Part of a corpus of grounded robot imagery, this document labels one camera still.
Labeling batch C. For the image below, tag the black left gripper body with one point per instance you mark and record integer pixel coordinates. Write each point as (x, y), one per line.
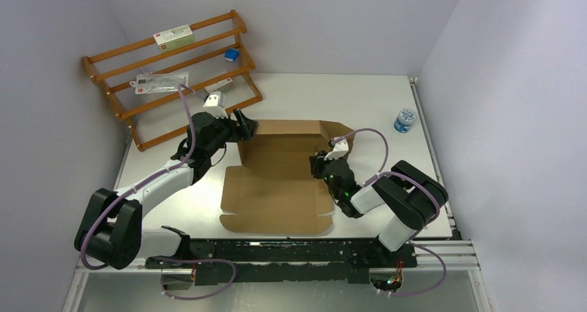
(221, 126)

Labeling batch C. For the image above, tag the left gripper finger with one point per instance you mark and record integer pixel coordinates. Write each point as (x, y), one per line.
(245, 125)
(241, 133)

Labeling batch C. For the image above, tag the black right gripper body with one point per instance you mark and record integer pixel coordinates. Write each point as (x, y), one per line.
(326, 178)

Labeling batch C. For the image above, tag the brown cardboard box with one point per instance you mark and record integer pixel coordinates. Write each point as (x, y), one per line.
(273, 191)

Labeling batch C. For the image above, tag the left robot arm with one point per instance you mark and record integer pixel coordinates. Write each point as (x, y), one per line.
(111, 232)

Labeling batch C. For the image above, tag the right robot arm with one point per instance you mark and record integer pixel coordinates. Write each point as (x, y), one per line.
(413, 197)

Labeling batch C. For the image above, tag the small white grey box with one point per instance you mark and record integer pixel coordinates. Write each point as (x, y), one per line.
(221, 86)

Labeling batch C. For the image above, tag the white green product box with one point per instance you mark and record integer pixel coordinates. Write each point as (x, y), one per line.
(174, 38)

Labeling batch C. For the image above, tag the clear blister pack card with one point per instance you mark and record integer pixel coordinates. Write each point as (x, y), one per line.
(158, 83)

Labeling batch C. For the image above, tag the wooden tiered rack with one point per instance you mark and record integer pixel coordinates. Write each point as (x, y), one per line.
(205, 56)

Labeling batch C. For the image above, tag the small blue cube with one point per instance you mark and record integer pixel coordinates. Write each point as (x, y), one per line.
(231, 54)

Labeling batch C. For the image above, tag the blue white lidded jar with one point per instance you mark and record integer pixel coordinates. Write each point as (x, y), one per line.
(405, 119)

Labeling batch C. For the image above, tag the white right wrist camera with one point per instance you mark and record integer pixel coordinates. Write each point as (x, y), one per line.
(339, 147)

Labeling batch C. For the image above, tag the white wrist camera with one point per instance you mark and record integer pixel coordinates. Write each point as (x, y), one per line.
(339, 147)
(214, 105)

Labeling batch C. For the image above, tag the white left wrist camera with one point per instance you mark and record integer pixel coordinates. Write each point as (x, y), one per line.
(214, 105)

